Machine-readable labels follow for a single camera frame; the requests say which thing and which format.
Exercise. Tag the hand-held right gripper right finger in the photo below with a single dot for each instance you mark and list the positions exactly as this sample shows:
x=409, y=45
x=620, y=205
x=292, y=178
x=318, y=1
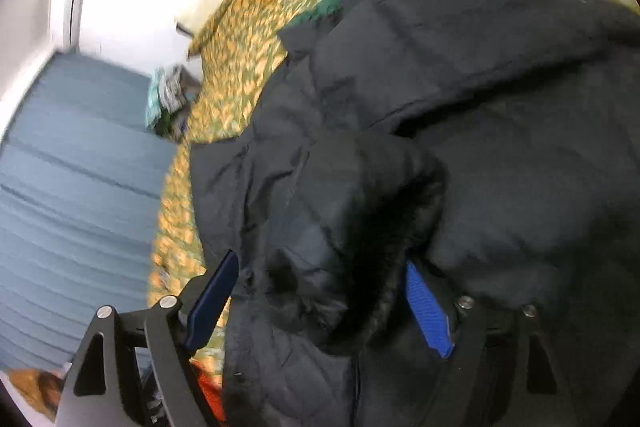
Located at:
x=427, y=307

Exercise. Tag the person's orange fleece clothing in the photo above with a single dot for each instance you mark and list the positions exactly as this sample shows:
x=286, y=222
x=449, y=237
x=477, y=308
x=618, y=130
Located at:
x=207, y=394

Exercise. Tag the blue-grey curtain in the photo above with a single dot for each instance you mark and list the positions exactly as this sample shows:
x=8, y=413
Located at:
x=75, y=207

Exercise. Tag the pile of mixed clothes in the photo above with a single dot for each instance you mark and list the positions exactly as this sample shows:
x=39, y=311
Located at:
x=167, y=97

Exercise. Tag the black puffer jacket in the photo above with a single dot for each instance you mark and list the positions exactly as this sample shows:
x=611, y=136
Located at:
x=450, y=107

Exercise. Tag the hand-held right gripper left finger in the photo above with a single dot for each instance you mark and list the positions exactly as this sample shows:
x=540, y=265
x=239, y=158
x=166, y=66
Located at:
x=212, y=302

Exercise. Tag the floral olive orange quilt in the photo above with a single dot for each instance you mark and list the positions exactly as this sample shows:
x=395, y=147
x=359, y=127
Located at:
x=240, y=72

